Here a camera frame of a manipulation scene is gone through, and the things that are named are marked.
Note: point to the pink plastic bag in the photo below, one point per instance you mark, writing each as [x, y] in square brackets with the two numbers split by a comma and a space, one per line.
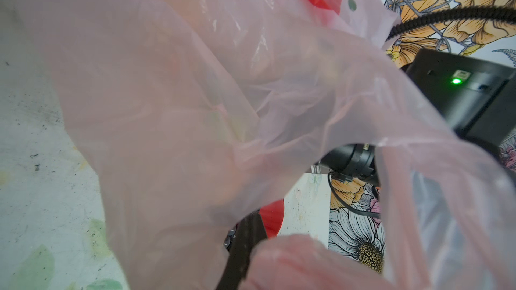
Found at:
[194, 113]

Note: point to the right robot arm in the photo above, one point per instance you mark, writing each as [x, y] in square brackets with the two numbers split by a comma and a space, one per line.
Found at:
[471, 95]

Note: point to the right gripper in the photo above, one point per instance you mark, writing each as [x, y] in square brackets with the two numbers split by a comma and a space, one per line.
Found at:
[354, 161]

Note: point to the red flower-shaped plate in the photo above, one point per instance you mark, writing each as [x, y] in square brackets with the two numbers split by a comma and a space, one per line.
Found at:
[273, 216]

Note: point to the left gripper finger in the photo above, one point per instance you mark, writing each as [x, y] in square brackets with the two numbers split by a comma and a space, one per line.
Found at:
[249, 232]

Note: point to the dark grape bunch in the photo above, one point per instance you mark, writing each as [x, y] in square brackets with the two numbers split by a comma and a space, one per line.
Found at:
[230, 238]

